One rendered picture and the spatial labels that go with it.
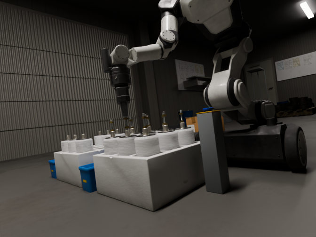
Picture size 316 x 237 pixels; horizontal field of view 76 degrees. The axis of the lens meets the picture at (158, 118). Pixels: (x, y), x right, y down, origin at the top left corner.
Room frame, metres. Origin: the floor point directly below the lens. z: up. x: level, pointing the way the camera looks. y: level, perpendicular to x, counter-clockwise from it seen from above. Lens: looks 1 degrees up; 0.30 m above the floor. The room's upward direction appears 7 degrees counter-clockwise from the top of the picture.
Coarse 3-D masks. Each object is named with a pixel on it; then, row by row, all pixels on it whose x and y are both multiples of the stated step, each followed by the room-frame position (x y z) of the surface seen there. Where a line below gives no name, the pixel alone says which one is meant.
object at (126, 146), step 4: (120, 140) 0.84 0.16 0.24; (124, 140) 0.83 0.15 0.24; (128, 140) 0.83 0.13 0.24; (132, 140) 0.83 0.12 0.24; (120, 144) 0.84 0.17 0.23; (124, 144) 0.83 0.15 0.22; (128, 144) 0.83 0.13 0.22; (132, 144) 0.83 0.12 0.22; (120, 148) 0.84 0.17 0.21; (124, 148) 0.83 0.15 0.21; (128, 148) 0.83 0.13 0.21; (132, 148) 0.83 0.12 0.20; (120, 152) 0.84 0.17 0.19; (124, 152) 0.83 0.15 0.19; (128, 152) 0.83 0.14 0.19; (132, 152) 0.83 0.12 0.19
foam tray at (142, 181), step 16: (192, 144) 0.89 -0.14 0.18; (96, 160) 0.93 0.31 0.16; (112, 160) 0.84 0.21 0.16; (128, 160) 0.76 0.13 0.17; (144, 160) 0.69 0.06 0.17; (160, 160) 0.73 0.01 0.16; (176, 160) 0.79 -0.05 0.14; (192, 160) 0.86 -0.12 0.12; (96, 176) 0.95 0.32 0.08; (112, 176) 0.85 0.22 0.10; (128, 176) 0.77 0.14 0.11; (144, 176) 0.70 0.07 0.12; (160, 176) 0.72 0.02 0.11; (176, 176) 0.78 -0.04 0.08; (192, 176) 0.85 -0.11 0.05; (112, 192) 0.86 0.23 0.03; (128, 192) 0.78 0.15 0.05; (144, 192) 0.71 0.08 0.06; (160, 192) 0.71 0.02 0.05; (176, 192) 0.77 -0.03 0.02; (144, 208) 0.72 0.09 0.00
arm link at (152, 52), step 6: (156, 42) 1.00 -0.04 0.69; (162, 42) 0.94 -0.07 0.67; (144, 48) 0.90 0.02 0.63; (150, 48) 0.92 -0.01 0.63; (156, 48) 0.93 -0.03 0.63; (162, 48) 0.95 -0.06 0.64; (168, 48) 0.96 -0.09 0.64; (144, 54) 0.90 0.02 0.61; (150, 54) 0.92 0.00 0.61; (156, 54) 0.93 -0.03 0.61; (162, 54) 0.95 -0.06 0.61; (144, 60) 0.93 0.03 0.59; (150, 60) 0.96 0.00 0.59
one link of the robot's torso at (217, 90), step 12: (240, 48) 1.06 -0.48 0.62; (252, 48) 1.15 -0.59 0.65; (216, 60) 1.12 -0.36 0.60; (228, 60) 1.12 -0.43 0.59; (240, 60) 1.08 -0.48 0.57; (216, 72) 1.10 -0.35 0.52; (228, 72) 1.01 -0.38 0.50; (240, 72) 1.10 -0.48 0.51; (216, 84) 1.02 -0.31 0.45; (228, 84) 0.96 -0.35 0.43; (216, 96) 1.00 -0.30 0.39; (228, 96) 0.96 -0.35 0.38; (216, 108) 1.07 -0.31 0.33
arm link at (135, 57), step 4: (132, 48) 0.91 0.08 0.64; (136, 48) 0.89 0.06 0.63; (132, 52) 0.92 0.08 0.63; (136, 52) 0.88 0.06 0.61; (140, 52) 0.89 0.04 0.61; (132, 56) 0.93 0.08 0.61; (136, 56) 0.89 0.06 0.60; (140, 56) 0.90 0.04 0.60; (128, 60) 0.93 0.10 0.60; (132, 60) 0.93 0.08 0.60; (136, 60) 0.90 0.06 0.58; (140, 60) 0.91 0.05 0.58; (128, 64) 0.93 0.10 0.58; (132, 64) 0.94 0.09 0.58
